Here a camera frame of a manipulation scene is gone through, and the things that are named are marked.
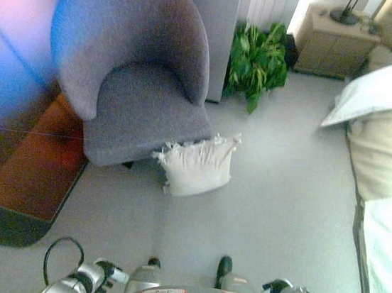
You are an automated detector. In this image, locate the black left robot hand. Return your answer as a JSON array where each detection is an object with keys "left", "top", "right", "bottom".
[{"left": 89, "top": 257, "right": 131, "bottom": 293}]

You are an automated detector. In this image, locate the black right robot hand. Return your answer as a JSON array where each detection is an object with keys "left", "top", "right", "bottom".
[{"left": 258, "top": 275, "right": 295, "bottom": 293}]

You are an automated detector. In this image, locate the white fringed throw pillow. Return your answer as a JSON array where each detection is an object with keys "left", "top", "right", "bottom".
[{"left": 147, "top": 122, "right": 243, "bottom": 205}]

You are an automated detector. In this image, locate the grey tub armchair sofa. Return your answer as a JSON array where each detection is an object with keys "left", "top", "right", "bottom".
[{"left": 35, "top": 0, "right": 232, "bottom": 181}]

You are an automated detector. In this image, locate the white bed pillow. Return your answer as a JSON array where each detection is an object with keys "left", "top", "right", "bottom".
[{"left": 320, "top": 45, "right": 392, "bottom": 137}]

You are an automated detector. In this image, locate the silver left robot leg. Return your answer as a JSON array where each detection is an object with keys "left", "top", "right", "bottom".
[{"left": 124, "top": 254, "right": 165, "bottom": 293}]

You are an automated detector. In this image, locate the silver robot leg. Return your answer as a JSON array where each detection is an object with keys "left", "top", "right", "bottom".
[
  {"left": 213, "top": 254, "right": 264, "bottom": 293},
  {"left": 124, "top": 254, "right": 165, "bottom": 293}
]

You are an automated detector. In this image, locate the silver right robot leg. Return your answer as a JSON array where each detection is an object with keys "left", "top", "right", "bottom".
[{"left": 213, "top": 254, "right": 264, "bottom": 293}]

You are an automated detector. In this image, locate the brown wooden desk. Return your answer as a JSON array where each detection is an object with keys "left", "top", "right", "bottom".
[{"left": 0, "top": 72, "right": 99, "bottom": 255}]

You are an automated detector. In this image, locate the bed with white bedding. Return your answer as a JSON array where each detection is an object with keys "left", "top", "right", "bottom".
[{"left": 299, "top": 0, "right": 392, "bottom": 293}]

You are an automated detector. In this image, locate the green leafy potted plant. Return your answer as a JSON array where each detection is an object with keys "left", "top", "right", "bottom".
[{"left": 220, "top": 16, "right": 295, "bottom": 118}]

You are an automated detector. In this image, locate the beige wooden nightstand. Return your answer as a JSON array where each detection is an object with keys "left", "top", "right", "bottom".
[{"left": 292, "top": 1, "right": 385, "bottom": 84}]

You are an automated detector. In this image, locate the black lamp base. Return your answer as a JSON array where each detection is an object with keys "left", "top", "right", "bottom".
[{"left": 329, "top": 0, "right": 361, "bottom": 27}]

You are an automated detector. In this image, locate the white radiator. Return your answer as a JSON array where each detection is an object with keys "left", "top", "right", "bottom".
[{"left": 236, "top": 0, "right": 303, "bottom": 37}]

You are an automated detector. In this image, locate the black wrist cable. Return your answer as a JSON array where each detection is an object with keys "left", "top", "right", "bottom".
[{"left": 40, "top": 234, "right": 87, "bottom": 290}]

